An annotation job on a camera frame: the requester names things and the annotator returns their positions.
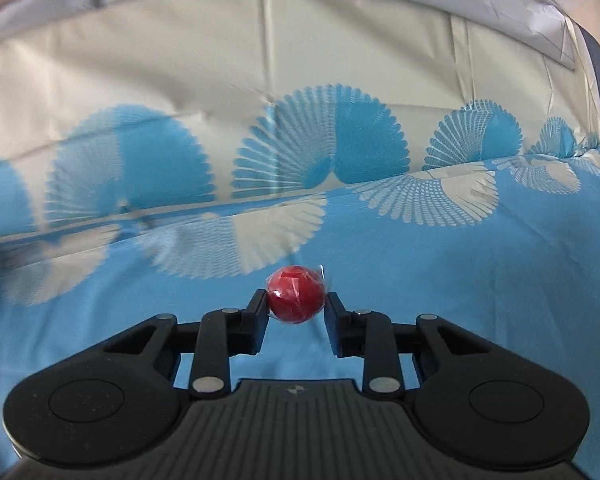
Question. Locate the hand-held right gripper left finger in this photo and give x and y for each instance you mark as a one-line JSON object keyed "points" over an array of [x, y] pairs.
{"points": [[260, 316]]}

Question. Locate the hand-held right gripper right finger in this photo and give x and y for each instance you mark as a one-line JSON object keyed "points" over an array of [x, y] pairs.
{"points": [[334, 320]]}

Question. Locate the red fruit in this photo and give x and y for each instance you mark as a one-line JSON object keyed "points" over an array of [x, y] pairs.
{"points": [[295, 294]]}

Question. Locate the blue fan-print cloth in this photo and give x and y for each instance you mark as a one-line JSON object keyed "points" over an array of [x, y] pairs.
{"points": [[430, 270]]}

